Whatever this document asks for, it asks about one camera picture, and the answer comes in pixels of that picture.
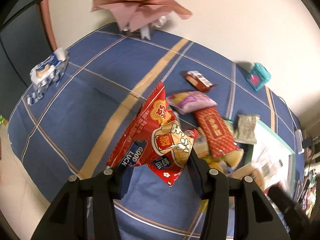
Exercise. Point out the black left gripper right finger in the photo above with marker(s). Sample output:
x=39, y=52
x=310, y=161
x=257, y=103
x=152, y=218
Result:
x=254, y=218

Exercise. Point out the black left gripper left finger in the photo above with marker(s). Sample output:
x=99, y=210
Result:
x=66, y=217

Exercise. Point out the yellow pudding cup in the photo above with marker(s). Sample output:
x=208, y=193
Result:
x=233, y=158

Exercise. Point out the red popcorn snack bag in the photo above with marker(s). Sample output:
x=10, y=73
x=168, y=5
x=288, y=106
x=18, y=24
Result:
x=155, y=138

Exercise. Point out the white tray with teal rim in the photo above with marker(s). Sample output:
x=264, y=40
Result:
x=270, y=161

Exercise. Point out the red orange patterned snack bar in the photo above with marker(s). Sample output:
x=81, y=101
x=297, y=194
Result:
x=219, y=138

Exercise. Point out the grey white snack packet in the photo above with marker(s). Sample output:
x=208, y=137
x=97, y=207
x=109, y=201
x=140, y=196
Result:
x=244, y=132

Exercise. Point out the blue plaid tablecloth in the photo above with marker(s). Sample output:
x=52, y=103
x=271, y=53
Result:
x=107, y=79

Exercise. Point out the pink purple snack packet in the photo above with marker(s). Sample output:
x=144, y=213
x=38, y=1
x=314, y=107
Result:
x=188, y=102

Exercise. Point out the teal cube box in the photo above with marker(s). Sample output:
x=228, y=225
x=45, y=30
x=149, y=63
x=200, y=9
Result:
x=258, y=76

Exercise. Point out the blue white tissue pack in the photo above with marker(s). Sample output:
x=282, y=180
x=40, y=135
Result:
x=46, y=73

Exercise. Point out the dark red small snack packet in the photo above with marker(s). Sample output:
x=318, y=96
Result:
x=201, y=83

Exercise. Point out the pink paper flower bouquet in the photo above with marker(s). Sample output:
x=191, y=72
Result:
x=141, y=15

